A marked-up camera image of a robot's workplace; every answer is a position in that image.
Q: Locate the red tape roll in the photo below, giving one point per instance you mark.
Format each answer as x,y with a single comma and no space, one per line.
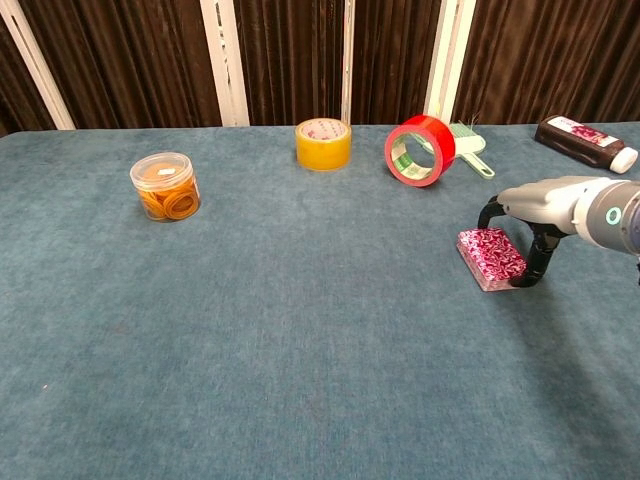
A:
445,140

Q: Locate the dark bottle with white cap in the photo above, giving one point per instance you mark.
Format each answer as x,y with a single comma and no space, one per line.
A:
575,140

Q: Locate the slanted white screen post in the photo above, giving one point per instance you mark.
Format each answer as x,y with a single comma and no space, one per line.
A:
35,65

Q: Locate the teal velvet tablecloth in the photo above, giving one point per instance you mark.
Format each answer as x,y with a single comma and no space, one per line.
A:
300,325

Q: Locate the wide white screen post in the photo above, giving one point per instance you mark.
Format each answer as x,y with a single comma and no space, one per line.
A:
225,65

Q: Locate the yellow packing tape roll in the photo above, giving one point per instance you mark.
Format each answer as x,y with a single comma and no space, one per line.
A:
323,153

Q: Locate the clear jar of rubber bands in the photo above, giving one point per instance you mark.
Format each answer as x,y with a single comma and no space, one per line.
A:
165,196

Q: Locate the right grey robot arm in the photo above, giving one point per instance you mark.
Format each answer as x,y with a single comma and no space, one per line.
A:
612,230

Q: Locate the pale green cleaning brush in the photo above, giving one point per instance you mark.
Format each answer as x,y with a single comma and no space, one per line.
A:
470,145

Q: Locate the pink patterned card deck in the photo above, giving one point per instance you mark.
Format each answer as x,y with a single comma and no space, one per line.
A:
492,253

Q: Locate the dark brown pleated curtain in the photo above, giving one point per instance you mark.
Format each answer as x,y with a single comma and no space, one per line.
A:
125,60

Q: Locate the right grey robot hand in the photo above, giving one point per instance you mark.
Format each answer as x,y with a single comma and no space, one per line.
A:
542,205

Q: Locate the thin white screen post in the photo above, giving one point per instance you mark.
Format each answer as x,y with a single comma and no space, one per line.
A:
348,60

